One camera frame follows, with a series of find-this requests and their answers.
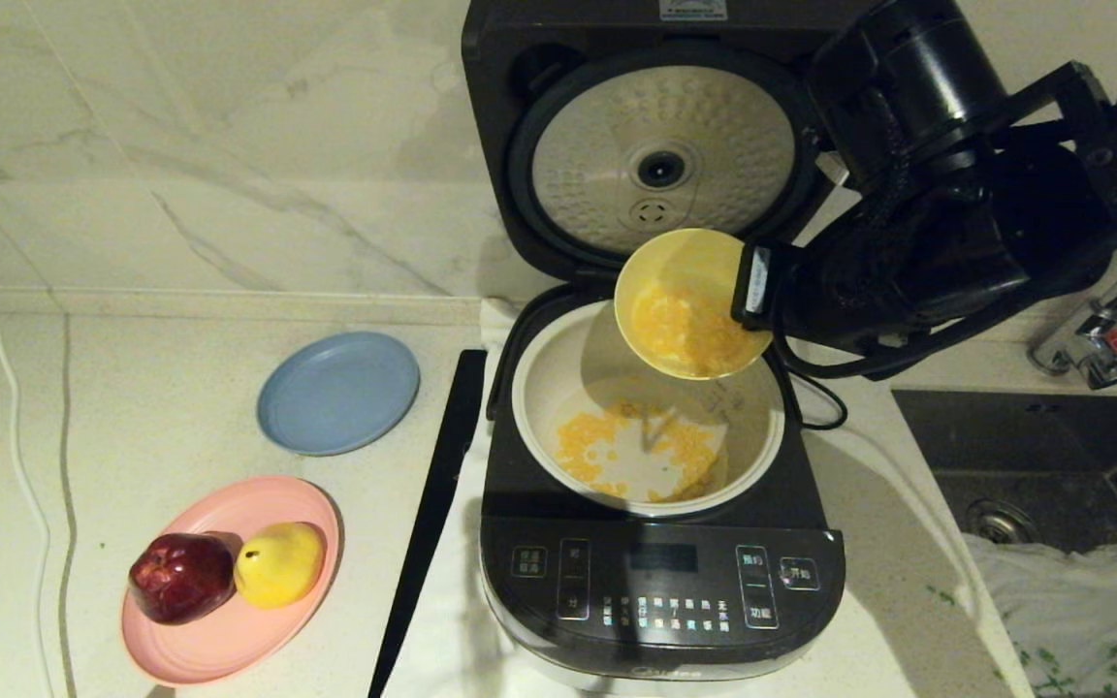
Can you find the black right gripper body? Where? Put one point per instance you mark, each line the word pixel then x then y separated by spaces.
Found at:
pixel 791 286

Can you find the yellow corn kernels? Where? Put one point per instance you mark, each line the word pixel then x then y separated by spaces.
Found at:
pixel 689 334

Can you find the yellow bowl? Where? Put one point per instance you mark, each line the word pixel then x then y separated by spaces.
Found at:
pixel 646 267

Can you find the black rice cooker lid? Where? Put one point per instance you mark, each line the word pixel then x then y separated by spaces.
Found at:
pixel 558 126

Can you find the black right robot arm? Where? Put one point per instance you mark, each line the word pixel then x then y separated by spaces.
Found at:
pixel 956 194

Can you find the white inner pot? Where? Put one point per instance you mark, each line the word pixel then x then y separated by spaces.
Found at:
pixel 549 388

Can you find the black rice cooker base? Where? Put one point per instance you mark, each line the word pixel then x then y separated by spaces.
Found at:
pixel 636 582

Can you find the chrome faucet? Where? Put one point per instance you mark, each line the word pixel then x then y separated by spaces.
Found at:
pixel 1092 349

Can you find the long black flat strip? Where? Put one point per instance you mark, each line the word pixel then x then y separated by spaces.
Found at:
pixel 432 514

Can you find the white green patterned cloth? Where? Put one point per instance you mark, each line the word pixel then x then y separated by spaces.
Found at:
pixel 1072 620

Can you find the blue plate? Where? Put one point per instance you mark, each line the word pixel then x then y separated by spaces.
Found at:
pixel 338 393

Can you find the yellow pear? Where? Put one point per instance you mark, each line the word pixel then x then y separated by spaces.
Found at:
pixel 279 565

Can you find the pink plate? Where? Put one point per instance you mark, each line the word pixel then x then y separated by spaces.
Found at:
pixel 229 645

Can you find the red apple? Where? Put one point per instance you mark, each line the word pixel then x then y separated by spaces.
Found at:
pixel 180 580

